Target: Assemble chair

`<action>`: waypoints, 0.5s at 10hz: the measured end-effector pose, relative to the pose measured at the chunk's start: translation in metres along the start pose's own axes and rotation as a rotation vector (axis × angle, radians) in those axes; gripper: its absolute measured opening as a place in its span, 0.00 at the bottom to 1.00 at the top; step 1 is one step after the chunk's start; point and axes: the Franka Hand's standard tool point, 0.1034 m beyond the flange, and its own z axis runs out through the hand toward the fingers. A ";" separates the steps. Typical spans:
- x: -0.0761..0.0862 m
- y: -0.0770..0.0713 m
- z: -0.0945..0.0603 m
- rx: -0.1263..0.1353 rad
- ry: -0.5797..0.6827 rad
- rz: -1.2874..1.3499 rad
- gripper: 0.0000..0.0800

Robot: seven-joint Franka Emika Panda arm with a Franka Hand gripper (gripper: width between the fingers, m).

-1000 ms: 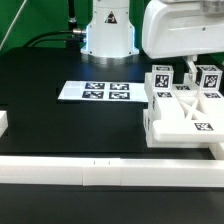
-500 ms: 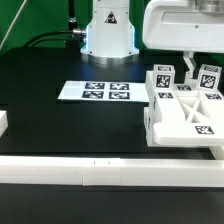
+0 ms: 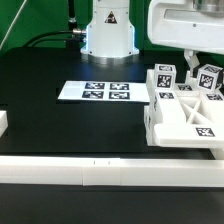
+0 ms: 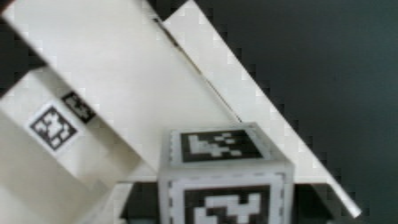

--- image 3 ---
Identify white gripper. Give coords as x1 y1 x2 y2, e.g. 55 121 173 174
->
147 0 224 82

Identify white tagged cube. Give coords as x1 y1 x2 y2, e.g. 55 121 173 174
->
154 64 177 90
197 64 223 92

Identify white chair back frame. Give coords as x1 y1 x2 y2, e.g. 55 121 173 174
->
153 78 224 149

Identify white chair seat part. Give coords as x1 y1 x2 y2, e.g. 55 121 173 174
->
144 69 156 146

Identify white marker base sheet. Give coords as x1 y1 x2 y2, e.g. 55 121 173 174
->
58 81 149 103

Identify white right fence bar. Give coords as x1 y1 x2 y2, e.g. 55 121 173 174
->
211 149 224 160

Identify white fence bar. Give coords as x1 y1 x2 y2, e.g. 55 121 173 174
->
0 110 8 137
211 149 224 160
0 156 224 187

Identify black vertical pole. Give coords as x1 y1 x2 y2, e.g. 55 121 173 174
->
67 0 76 23

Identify white left fence bar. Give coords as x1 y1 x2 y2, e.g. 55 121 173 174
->
0 110 8 137

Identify white front fence bar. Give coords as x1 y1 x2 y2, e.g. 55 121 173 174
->
0 156 224 187

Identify black cables at base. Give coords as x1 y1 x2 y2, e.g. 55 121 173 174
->
22 28 88 48

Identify thin white cord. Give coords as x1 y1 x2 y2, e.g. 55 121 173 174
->
0 0 29 52

